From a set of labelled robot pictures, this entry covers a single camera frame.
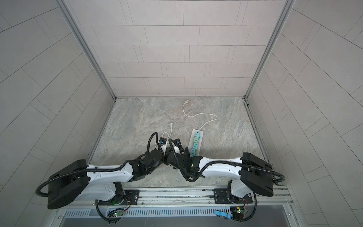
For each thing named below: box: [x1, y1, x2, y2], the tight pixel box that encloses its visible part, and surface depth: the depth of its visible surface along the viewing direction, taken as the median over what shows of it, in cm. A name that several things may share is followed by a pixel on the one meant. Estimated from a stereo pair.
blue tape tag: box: [214, 209, 232, 219], surface depth 67 cm
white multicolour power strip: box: [188, 129, 204, 157], surface depth 91 cm
